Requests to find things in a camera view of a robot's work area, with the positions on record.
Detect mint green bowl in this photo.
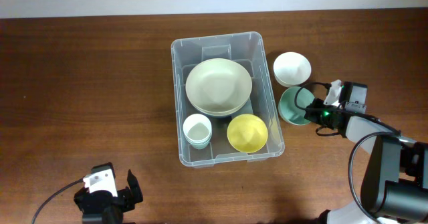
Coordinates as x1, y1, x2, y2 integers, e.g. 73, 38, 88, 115
278, 86, 315, 126

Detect white bowl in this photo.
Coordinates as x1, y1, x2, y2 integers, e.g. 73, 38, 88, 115
273, 52, 312, 87

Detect mint green cup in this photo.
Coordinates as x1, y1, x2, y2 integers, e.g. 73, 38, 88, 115
189, 140, 210, 150

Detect cream cup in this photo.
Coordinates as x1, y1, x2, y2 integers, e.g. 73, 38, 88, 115
183, 114, 212, 143

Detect yellow bowl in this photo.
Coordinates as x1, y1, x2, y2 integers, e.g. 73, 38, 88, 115
227, 114, 268, 153

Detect beige plate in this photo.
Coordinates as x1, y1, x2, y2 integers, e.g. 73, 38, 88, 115
182, 93, 249, 115
185, 58, 253, 100

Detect grey cup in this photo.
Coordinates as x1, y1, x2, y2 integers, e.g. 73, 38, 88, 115
185, 134, 212, 145

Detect dark blue plate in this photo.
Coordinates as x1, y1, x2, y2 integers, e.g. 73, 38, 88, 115
202, 112, 232, 118

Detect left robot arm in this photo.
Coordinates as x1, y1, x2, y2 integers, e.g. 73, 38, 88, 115
74, 162, 143, 224

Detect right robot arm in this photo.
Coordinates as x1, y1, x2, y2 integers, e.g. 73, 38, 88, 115
304, 99, 427, 223

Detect clear plastic storage bin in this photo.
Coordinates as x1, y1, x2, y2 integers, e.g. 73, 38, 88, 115
171, 31, 285, 168

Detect right black cable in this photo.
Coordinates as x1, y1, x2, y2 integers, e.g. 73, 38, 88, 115
294, 81, 402, 224

